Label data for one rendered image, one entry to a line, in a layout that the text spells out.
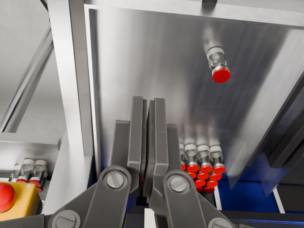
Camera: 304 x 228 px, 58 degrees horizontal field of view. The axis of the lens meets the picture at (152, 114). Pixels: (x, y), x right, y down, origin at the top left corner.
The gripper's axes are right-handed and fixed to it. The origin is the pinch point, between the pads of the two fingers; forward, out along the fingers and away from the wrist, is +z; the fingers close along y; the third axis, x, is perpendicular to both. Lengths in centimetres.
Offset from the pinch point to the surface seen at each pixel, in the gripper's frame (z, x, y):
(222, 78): 17.5, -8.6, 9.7
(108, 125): 22.1, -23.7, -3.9
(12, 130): 38, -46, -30
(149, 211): 10.9, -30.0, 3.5
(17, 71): 110, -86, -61
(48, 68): 110, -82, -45
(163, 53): 22.1, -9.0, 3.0
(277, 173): 20.3, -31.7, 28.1
